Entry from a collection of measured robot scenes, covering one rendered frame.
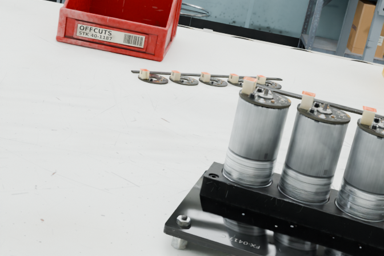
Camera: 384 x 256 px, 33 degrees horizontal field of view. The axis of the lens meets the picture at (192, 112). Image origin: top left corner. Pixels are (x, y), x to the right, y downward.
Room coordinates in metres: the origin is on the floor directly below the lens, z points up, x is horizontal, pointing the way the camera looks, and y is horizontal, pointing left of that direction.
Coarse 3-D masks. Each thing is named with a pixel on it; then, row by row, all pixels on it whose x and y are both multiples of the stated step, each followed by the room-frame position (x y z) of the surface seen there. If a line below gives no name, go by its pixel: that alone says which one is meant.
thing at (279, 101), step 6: (240, 90) 0.30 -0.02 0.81; (258, 90) 0.30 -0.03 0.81; (264, 90) 0.31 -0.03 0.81; (240, 96) 0.29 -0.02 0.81; (246, 96) 0.29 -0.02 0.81; (252, 96) 0.29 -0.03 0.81; (276, 96) 0.30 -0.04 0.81; (282, 96) 0.30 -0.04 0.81; (252, 102) 0.28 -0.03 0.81; (258, 102) 0.28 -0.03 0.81; (264, 102) 0.28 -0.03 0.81; (270, 102) 0.29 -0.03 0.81; (276, 102) 0.29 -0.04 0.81; (282, 102) 0.29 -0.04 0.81; (288, 102) 0.29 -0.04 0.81; (276, 108) 0.28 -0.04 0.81; (282, 108) 0.29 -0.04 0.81
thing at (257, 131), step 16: (272, 96) 0.30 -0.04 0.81; (240, 112) 0.29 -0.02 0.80; (256, 112) 0.28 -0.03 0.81; (272, 112) 0.28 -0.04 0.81; (240, 128) 0.29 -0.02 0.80; (256, 128) 0.28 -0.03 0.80; (272, 128) 0.28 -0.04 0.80; (240, 144) 0.29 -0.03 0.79; (256, 144) 0.28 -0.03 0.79; (272, 144) 0.29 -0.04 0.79; (240, 160) 0.28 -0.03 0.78; (256, 160) 0.28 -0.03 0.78; (272, 160) 0.29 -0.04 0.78; (224, 176) 0.29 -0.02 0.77; (240, 176) 0.28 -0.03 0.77; (256, 176) 0.28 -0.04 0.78; (272, 176) 0.29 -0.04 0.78
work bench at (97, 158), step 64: (0, 0) 0.71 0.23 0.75; (0, 64) 0.47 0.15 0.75; (64, 64) 0.50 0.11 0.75; (128, 64) 0.54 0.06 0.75; (192, 64) 0.58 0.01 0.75; (256, 64) 0.64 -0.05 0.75; (320, 64) 0.70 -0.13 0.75; (0, 128) 0.35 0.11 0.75; (64, 128) 0.36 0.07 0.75; (128, 128) 0.39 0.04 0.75; (192, 128) 0.41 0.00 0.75; (0, 192) 0.27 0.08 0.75; (64, 192) 0.28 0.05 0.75; (128, 192) 0.30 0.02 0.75
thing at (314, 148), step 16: (320, 112) 0.29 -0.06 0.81; (304, 128) 0.28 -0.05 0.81; (320, 128) 0.28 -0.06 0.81; (336, 128) 0.28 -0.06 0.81; (304, 144) 0.28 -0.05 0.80; (320, 144) 0.28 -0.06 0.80; (336, 144) 0.28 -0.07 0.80; (288, 160) 0.28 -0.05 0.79; (304, 160) 0.28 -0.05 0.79; (320, 160) 0.28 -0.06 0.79; (336, 160) 0.28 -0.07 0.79; (288, 176) 0.28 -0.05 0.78; (304, 176) 0.28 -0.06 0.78; (320, 176) 0.28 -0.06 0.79; (288, 192) 0.28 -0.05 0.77; (304, 192) 0.28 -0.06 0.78; (320, 192) 0.28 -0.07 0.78
